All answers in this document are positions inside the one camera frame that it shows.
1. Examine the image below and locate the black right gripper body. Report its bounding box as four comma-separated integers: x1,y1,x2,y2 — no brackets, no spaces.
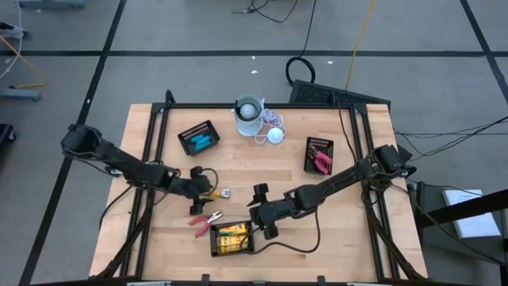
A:
249,193,295,229

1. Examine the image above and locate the black slotted plastic basket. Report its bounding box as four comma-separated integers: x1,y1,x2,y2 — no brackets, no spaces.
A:
176,119,221,157
303,136,335,176
209,220,256,258

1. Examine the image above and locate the black perforated equipment case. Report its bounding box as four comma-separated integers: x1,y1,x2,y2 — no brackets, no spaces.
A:
287,79,392,109

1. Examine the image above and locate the black arm base cable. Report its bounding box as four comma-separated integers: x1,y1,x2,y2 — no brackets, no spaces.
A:
98,184,134,231
331,93,358,164

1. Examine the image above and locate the person's foot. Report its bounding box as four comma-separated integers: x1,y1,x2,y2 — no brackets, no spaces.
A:
0,21,32,40

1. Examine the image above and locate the white round puck device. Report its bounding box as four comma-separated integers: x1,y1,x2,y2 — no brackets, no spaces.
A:
266,127,285,145

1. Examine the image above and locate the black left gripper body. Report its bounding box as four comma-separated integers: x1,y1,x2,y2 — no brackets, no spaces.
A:
173,176,212,200

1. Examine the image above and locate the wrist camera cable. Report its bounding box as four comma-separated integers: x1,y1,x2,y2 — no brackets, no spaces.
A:
200,167,219,195
248,198,323,256

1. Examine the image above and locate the yellow hanging cable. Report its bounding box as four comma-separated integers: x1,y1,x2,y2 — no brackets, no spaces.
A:
344,0,377,91

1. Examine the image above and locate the white booklet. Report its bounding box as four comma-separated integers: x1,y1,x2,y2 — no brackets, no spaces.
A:
441,188,502,239

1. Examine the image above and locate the thin black cable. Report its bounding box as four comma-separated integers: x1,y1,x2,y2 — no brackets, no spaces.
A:
232,0,302,24

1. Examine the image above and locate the gray metal floor base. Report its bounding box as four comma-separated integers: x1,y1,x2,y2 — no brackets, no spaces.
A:
17,0,87,10
0,87,41,102

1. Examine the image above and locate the black metal table frame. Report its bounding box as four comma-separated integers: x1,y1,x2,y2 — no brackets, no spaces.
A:
89,89,428,286

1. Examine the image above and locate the clear plastic cup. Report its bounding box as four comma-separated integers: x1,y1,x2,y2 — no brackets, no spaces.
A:
232,93,266,138

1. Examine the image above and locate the black cable with coil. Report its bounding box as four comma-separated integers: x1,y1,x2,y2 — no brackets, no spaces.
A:
284,0,318,87

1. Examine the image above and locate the black diagonal beam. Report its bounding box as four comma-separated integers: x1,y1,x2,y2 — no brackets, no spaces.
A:
416,189,508,230

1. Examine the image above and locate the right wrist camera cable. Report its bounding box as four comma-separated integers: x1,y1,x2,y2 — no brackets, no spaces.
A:
248,198,323,256

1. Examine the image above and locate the white floor cable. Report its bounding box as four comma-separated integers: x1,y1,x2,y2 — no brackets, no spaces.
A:
0,0,23,80

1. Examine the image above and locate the orange floor cable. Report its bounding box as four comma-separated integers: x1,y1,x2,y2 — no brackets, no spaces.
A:
0,35,48,91

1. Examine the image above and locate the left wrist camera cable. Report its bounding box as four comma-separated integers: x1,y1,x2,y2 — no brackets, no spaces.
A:
200,167,219,195

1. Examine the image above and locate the black right arm base cable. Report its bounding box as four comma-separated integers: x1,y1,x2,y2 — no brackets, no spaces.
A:
331,93,358,164

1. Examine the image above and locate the black left arm base cable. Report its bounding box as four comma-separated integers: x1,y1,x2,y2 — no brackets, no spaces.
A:
98,184,134,231

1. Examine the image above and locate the black floor cable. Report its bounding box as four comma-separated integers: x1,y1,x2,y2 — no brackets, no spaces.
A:
400,114,508,160

